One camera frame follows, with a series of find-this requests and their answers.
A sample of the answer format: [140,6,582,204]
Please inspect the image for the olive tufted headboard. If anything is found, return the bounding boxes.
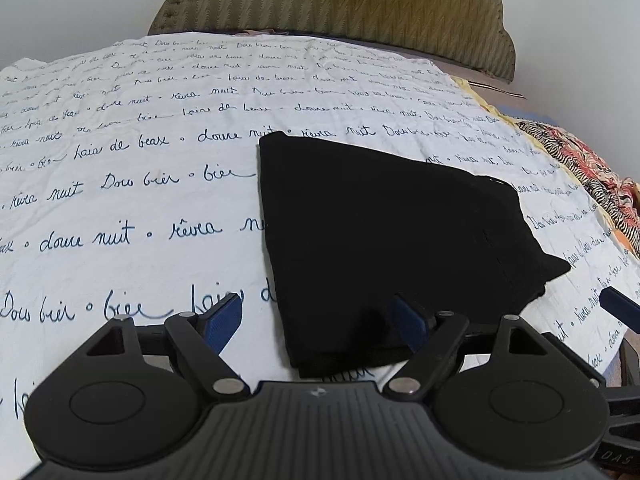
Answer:
[149,0,516,81]

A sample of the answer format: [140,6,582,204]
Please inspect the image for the white bedsheet with blue script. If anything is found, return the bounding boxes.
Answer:
[1,34,639,479]

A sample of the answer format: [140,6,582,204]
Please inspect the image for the black pants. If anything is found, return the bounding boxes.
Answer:
[259,132,570,379]

